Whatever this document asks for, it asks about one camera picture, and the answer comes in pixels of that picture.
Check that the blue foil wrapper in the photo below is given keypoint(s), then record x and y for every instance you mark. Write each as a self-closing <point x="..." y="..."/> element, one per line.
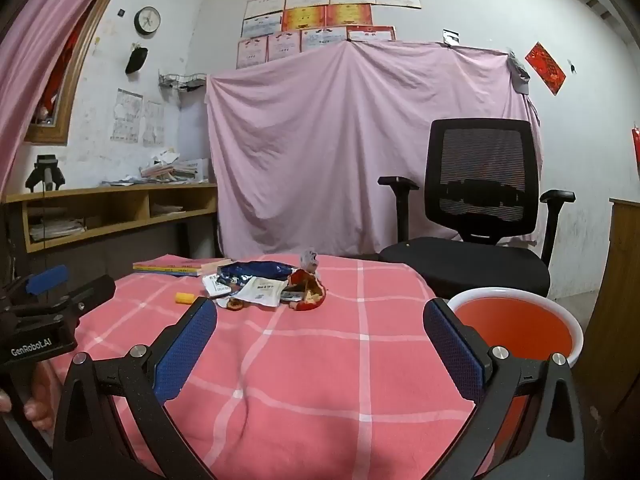
<point x="250" y="270"/>

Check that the black mesh office chair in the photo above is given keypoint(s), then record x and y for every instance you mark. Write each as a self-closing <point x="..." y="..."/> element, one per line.
<point x="480" y="260"/>

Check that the small yellow tube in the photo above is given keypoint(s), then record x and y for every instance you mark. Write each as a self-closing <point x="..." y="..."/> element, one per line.
<point x="183" y="298"/>

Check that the white medicine sachet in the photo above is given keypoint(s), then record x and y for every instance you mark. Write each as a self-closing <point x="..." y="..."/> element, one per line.
<point x="262" y="291"/>

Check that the red wrapper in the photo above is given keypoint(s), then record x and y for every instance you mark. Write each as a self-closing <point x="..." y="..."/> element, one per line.
<point x="311" y="295"/>

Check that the small wall photo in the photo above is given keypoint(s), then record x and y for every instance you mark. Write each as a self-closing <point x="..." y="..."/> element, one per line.
<point x="451" y="36"/>

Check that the white cardboard box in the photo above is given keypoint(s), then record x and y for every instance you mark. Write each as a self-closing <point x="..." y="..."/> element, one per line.
<point x="194" y="169"/>

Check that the pink hanging sheet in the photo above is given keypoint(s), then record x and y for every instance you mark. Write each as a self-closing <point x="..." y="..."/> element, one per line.
<point x="320" y="150"/>

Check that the metal wall rack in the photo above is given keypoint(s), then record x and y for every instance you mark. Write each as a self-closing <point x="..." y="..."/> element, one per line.
<point x="182" y="81"/>

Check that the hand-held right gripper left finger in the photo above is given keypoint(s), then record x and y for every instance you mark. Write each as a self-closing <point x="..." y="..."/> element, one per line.
<point x="185" y="345"/>

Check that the pink curtain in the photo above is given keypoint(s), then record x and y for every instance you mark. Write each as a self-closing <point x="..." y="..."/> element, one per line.
<point x="35" y="60"/>

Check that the paper wall poster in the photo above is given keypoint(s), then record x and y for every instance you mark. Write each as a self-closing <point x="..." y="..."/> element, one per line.
<point x="126" y="116"/>
<point x="154" y="123"/>

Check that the teal and white packet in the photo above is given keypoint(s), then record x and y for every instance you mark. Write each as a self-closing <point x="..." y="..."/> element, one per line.
<point x="290" y="294"/>

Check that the black tripod device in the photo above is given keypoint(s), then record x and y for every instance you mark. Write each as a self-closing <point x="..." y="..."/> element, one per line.
<point x="45" y="172"/>

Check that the wooden shelf desk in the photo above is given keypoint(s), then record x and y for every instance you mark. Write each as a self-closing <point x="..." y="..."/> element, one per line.
<point x="115" y="191"/>

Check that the grey wad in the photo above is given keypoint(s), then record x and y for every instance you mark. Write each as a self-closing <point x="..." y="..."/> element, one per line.
<point x="310" y="259"/>

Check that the thin paper bundle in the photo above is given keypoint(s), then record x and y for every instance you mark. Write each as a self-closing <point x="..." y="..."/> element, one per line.
<point x="167" y="208"/>

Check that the pink checked blanket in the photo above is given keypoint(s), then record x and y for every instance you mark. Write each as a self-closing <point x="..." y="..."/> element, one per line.
<point x="310" y="385"/>

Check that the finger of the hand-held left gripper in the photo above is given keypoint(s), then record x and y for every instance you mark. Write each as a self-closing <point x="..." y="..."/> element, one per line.
<point x="47" y="279"/>
<point x="90" y="292"/>

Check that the wooden cabinet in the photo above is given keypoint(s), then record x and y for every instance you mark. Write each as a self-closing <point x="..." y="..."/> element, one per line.
<point x="620" y="285"/>

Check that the red bucket with white rim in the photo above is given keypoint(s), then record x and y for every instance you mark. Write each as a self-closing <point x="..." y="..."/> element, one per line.
<point x="525" y="330"/>

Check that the red hanging ornament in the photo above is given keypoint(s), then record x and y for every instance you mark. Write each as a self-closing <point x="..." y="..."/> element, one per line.
<point x="636" y="142"/>

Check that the wooden window frame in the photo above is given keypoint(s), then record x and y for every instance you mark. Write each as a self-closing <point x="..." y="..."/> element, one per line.
<point x="86" y="60"/>

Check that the person's left hand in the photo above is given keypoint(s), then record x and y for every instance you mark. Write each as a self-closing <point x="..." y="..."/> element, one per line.
<point x="39" y="414"/>

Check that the red hanging cloth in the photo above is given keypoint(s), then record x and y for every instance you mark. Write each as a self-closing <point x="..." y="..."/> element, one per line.
<point x="67" y="55"/>

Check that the black hanging pouch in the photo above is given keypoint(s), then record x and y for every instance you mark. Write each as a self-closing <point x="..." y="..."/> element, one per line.
<point x="136" y="60"/>

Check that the stack of papers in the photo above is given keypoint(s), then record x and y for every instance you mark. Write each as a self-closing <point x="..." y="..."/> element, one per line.
<point x="55" y="228"/>

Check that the red paper wall decoration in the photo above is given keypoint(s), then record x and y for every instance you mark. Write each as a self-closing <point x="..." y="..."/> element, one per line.
<point x="545" y="67"/>

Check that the round wall clock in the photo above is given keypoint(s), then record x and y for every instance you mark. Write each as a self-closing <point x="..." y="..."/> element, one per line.
<point x="147" y="20"/>

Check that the pink book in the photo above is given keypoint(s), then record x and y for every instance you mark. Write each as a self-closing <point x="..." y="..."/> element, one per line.
<point x="170" y="264"/>

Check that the pile of loose papers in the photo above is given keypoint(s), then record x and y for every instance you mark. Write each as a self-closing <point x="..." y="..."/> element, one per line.
<point x="157" y="171"/>

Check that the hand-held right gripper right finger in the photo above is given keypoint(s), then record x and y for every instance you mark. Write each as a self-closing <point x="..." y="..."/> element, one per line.
<point x="455" y="355"/>

